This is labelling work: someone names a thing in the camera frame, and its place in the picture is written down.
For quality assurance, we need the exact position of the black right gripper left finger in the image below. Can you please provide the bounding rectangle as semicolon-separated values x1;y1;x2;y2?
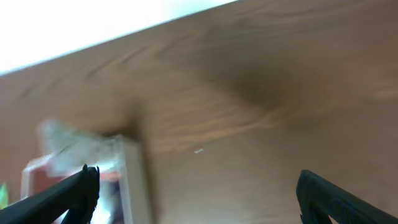
1;165;100;224

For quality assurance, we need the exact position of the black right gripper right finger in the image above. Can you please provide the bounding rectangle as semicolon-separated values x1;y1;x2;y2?
296;170;397;224

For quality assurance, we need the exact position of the clear pump bottle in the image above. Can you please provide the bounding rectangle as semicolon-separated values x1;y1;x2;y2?
37;119;122;224

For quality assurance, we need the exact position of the white cardboard box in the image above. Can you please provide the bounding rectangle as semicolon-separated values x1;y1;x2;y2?
21;136;154;224

